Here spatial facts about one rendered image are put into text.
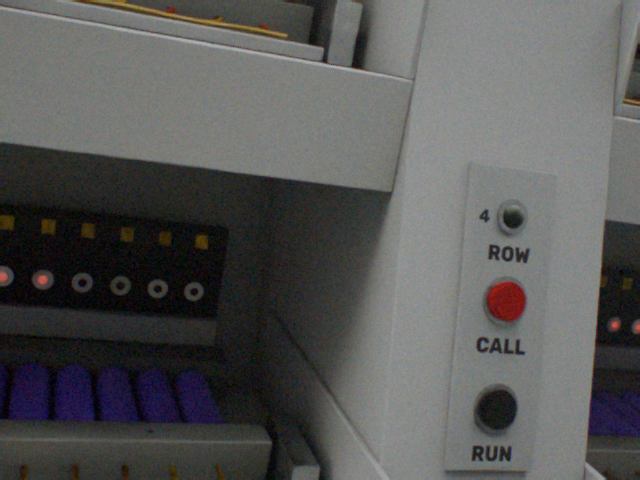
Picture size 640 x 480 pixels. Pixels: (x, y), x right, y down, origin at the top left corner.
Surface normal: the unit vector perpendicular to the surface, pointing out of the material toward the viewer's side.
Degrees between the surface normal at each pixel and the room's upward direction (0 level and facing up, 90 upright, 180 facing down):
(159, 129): 105
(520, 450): 90
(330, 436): 90
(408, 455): 90
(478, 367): 90
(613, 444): 15
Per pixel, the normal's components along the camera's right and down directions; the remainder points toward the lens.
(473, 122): 0.32, 0.00
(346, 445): -0.94, -0.10
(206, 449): 0.30, 0.26
